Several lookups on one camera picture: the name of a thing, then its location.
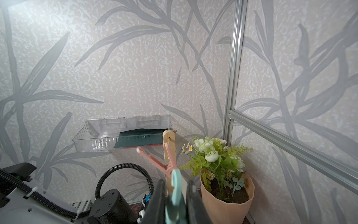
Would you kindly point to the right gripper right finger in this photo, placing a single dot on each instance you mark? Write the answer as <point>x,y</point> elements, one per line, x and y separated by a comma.
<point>195,209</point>

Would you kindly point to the pink clothespin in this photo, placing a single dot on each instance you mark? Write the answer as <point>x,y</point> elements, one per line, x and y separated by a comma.
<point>167,168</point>

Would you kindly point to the teal clothespin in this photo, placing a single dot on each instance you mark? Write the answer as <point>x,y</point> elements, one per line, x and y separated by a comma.
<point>175,210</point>

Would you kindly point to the wooden string rack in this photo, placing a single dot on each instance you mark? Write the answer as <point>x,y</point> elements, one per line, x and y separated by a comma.
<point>169,137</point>

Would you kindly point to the potted flower plant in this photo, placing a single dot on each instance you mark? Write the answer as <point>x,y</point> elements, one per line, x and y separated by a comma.
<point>227,191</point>

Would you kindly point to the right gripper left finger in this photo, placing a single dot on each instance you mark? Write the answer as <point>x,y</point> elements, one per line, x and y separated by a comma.
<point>155,210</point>

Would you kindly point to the clear plastic wall shelf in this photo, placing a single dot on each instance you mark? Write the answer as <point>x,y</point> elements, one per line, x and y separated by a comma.
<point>101,134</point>

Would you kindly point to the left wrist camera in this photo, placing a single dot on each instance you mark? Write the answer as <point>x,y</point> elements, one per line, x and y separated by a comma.
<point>145,202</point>

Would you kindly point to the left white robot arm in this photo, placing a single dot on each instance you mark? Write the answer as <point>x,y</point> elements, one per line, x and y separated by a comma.
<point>23,202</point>

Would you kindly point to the green mat in shelf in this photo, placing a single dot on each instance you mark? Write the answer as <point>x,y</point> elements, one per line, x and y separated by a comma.
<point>139,137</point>

